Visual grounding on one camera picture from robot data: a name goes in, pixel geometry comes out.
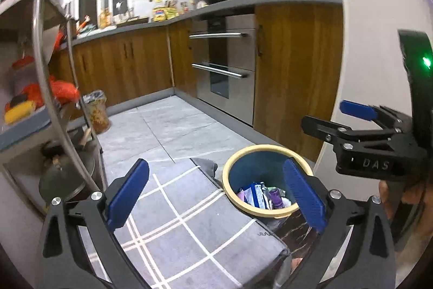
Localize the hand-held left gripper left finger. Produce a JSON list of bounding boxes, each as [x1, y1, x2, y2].
[[35, 158, 151, 289]]

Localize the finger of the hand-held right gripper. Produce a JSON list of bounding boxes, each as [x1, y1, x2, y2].
[[339, 100, 412, 133], [300, 115, 412, 155]]

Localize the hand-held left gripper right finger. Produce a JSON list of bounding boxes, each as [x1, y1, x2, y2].
[[282, 158, 396, 289]]

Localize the purple spray bottle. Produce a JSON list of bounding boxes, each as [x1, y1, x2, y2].
[[267, 187, 286, 210]]

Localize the blue wet wipe packet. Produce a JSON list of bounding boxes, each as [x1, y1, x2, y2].
[[241, 182, 268, 209]]

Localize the teal bin with cream rim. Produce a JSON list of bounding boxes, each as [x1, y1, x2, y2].
[[221, 144, 314, 220]]

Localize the person's right hand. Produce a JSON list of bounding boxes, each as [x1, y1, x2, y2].
[[379, 180, 433, 221]]

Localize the wooden kitchen cabinets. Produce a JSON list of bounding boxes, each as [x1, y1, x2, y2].
[[51, 3, 344, 163]]

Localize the glass pot lid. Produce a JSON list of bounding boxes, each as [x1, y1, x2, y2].
[[38, 148, 97, 202]]

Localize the grey checked mat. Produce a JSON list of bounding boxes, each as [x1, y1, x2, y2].
[[79, 157, 292, 289]]

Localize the patterned waste bin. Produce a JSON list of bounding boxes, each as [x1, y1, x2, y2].
[[83, 90, 111, 135]]

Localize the orange plastic bag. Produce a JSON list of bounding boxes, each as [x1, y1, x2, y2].
[[25, 74, 81, 107]]

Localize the stainless steel oven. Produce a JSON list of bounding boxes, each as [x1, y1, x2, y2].
[[189, 14, 257, 127]]

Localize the white pole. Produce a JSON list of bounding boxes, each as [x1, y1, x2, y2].
[[165, 26, 175, 89]]

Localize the container with orange lid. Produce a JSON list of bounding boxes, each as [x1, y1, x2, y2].
[[10, 55, 37, 97]]

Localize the yellow oil bottle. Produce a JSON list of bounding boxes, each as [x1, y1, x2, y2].
[[98, 8, 113, 30]]

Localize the steel kitchen rack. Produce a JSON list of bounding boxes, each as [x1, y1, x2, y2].
[[0, 0, 104, 219]]

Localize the yellow food packets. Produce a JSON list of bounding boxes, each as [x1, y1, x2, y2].
[[152, 6, 179, 22]]

